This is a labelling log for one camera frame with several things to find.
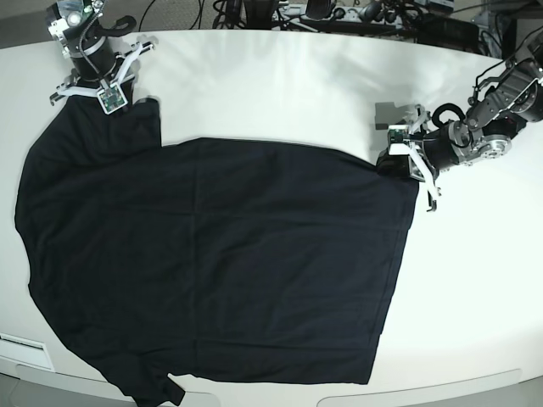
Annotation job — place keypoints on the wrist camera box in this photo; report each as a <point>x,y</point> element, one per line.
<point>112,98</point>
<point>398,134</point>

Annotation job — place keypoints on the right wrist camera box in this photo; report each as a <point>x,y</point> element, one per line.
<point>112,98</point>

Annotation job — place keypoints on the black T-shirt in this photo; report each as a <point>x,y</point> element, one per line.
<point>231,260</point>

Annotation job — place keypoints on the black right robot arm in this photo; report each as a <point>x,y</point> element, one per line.
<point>68,20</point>

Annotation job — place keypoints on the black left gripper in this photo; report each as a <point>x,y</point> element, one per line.
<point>437,148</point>

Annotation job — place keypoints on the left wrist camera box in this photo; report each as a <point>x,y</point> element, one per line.
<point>398,134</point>

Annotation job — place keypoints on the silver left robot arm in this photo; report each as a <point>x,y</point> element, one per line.
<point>500,107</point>

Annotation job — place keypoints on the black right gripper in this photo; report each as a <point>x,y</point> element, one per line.
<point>101,60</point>

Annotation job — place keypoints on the background power strip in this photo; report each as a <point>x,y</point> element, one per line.
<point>374,18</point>

